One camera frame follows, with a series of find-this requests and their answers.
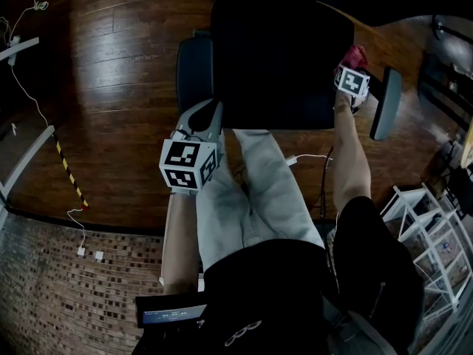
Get black yellow striped tape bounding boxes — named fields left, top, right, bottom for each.
left=53, top=131, right=89, bottom=211

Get small black monitor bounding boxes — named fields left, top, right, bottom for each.
left=135, top=294, right=208, bottom=329

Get white power cable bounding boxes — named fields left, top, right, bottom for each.
left=0, top=0, right=51, bottom=129

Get black office chair seat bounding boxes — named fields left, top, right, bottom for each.
left=210, top=0, right=355, bottom=131

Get person's right forearm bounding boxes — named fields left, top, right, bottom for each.
left=332, top=94, right=372, bottom=214

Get white coiled cable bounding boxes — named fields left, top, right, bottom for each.
left=295, top=152, right=333, bottom=161

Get white desk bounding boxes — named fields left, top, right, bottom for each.
left=0, top=37, right=40, bottom=63
left=0, top=126, right=55, bottom=206

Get black chair armrest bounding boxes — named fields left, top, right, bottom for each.
left=176, top=31, right=215, bottom=116
left=364, top=67, right=403, bottom=142

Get white shelf rack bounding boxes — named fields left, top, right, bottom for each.
left=380, top=183, right=473, bottom=312

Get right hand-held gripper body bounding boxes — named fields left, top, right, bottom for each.
left=333, top=64, right=372, bottom=116

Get person's left forearm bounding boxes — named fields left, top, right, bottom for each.
left=162, top=192, right=203, bottom=288

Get person's black shirt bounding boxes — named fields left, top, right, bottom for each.
left=129, top=196, right=426, bottom=355

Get person's grey trousers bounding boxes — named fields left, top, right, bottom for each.
left=194, top=127, right=326, bottom=273

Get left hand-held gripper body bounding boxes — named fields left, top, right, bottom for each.
left=159, top=123, right=225, bottom=196

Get pink cloth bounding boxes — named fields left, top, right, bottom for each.
left=343, top=44, right=369, bottom=70

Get grey crossbody bag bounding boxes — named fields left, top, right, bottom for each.
left=321, top=297, right=398, bottom=355

